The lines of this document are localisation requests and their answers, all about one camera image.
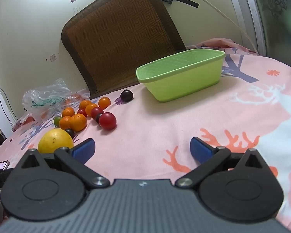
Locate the orange mandarin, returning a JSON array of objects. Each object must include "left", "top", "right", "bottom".
[
  {"left": 62, "top": 107, "right": 75, "bottom": 118},
  {"left": 59, "top": 116, "right": 73, "bottom": 130},
  {"left": 70, "top": 113, "right": 87, "bottom": 132}
]

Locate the white cable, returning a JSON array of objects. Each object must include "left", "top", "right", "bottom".
[{"left": 177, "top": 0, "right": 259, "bottom": 54}]

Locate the pink printed bedsheet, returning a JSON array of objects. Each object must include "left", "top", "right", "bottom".
[{"left": 0, "top": 38, "right": 291, "bottom": 231}]

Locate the yellow grapefruit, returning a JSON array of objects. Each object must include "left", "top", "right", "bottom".
[{"left": 37, "top": 129, "right": 74, "bottom": 154}]

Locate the frosted window pane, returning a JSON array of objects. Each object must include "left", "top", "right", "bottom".
[{"left": 250, "top": 0, "right": 291, "bottom": 73}]

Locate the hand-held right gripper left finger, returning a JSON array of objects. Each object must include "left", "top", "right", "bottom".
[{"left": 15, "top": 138, "right": 110, "bottom": 190}]

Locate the large red tomato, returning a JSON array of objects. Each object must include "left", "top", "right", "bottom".
[{"left": 99, "top": 112, "right": 117, "bottom": 130}]

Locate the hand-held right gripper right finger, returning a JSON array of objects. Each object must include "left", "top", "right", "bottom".
[{"left": 175, "top": 137, "right": 272, "bottom": 190}]

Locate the green plastic basket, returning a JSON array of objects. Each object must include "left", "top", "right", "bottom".
[{"left": 136, "top": 49, "right": 226, "bottom": 102}]

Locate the clear plastic bag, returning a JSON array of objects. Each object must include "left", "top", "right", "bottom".
[{"left": 22, "top": 78, "right": 90, "bottom": 124}]

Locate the grey window frame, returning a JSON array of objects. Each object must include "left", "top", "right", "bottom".
[{"left": 224, "top": 0, "right": 267, "bottom": 56}]

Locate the brown woven seat cushion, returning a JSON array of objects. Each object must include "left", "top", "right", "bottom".
[{"left": 61, "top": 0, "right": 187, "bottom": 100}]

